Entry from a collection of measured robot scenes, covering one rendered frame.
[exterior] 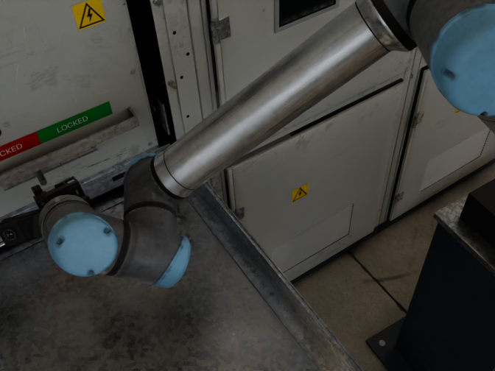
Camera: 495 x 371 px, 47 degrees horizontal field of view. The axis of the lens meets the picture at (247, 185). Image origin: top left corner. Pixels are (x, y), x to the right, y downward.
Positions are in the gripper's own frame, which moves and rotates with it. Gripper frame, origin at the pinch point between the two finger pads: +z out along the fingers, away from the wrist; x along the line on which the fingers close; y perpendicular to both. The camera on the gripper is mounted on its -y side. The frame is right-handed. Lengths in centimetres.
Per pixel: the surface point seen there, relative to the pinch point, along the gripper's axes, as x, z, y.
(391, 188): -64, 43, 113
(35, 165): 5.9, 2.6, 2.4
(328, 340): -36, -39, 33
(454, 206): -41, -18, 86
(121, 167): -4.5, 11.9, 19.5
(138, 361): -31.5, -20.1, 2.4
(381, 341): -102, 22, 79
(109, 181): -6.6, 13.1, 15.7
